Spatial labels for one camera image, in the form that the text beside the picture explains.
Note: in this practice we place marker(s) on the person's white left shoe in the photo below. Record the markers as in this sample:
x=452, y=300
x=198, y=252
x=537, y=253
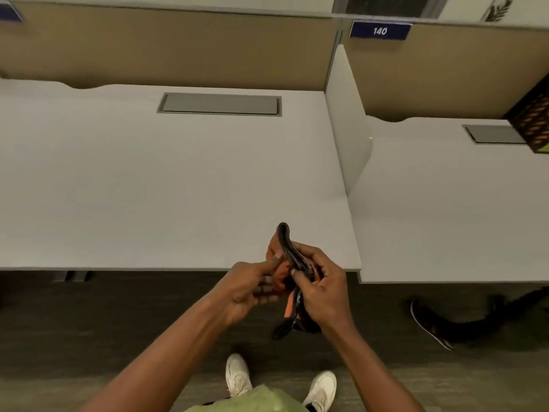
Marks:
x=238, y=375

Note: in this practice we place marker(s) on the person's right thumb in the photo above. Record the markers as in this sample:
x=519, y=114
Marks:
x=302, y=281

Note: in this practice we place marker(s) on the person's left thumb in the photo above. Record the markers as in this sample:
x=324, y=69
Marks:
x=265, y=262

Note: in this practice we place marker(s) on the dark glass panel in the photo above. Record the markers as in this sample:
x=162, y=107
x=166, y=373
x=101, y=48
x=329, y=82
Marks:
x=388, y=5

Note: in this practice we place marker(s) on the blue desk sign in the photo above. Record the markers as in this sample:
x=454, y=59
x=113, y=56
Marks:
x=380, y=30
x=8, y=13

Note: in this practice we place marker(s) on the wide beige partition panel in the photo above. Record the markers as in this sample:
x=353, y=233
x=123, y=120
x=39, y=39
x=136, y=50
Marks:
x=171, y=47

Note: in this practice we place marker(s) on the person's right hand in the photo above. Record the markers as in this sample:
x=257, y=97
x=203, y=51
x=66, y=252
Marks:
x=328, y=296

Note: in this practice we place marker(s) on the white desk divider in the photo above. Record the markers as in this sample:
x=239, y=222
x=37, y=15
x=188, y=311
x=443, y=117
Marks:
x=345, y=124

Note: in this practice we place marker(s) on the person's white right shoe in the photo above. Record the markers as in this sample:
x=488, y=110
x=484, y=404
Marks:
x=321, y=390

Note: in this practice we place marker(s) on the person's white shoe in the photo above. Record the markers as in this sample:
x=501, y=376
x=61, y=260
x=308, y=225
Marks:
x=321, y=390
x=238, y=375

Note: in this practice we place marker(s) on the person's right forearm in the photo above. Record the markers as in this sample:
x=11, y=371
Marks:
x=373, y=368

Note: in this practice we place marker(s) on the dark orange-patterned box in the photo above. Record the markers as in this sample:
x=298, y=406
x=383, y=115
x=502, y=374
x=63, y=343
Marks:
x=534, y=120

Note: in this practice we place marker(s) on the person's green garment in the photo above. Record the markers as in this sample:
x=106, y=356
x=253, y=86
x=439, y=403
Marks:
x=253, y=401

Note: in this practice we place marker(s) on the person's left hand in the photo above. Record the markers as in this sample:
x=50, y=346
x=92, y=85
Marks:
x=242, y=287

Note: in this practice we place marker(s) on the person's left forearm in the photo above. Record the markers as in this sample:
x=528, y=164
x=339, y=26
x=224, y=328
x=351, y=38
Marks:
x=163, y=364

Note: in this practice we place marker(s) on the leaf print picture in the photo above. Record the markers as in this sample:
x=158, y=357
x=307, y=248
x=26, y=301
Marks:
x=497, y=10

